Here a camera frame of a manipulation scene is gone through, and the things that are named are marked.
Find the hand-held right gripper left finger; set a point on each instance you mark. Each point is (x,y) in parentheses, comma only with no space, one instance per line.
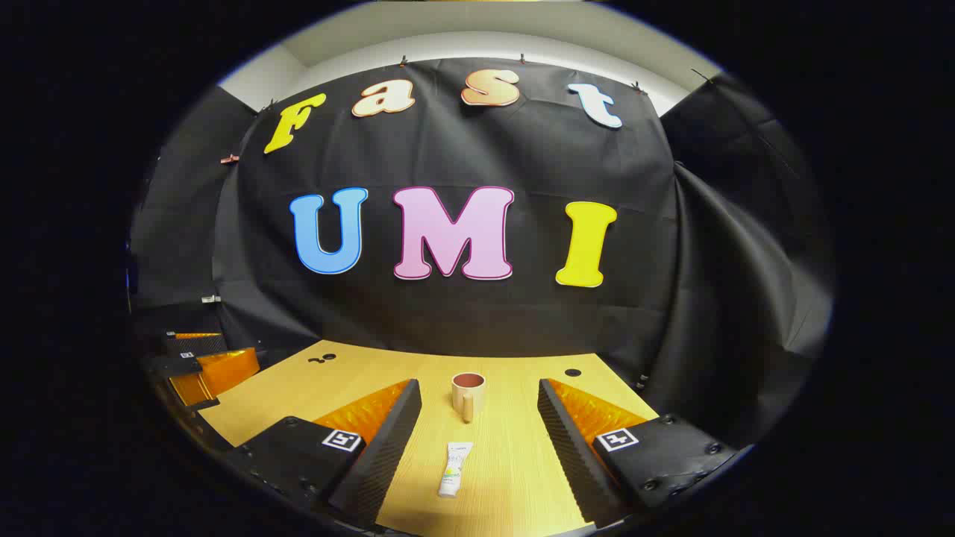
(388,440)

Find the wooden desktop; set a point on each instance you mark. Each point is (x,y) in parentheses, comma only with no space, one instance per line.
(507,477)

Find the white toothpaste tube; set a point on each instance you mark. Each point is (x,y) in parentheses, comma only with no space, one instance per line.
(453,470)

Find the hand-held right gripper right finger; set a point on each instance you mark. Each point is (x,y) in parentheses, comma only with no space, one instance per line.
(567,440)

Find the beige cup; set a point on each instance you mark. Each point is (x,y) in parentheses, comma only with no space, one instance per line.
(459,395)

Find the black backdrop cloth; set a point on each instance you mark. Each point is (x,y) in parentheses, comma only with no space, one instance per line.
(477,149)

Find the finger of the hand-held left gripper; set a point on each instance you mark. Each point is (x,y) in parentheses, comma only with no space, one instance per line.
(201,344)
(224,369)

